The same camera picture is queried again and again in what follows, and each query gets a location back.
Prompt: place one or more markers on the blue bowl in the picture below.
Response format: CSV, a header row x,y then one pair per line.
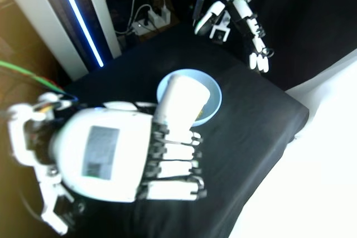
x,y
214,96

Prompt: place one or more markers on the yellow beads pile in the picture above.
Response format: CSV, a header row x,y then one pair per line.
x,y
201,114

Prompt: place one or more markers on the white power strip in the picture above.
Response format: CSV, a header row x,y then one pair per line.
x,y
156,18

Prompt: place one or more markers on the black curtain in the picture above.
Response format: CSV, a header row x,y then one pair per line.
x,y
306,12

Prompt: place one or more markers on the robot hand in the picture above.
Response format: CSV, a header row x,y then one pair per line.
x,y
245,9
125,151

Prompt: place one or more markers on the white plastic cup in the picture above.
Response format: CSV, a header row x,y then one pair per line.
x,y
181,98

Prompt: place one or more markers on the white computer case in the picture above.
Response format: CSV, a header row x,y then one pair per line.
x,y
42,20

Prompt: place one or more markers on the black table cloth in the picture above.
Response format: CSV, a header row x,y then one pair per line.
x,y
251,137

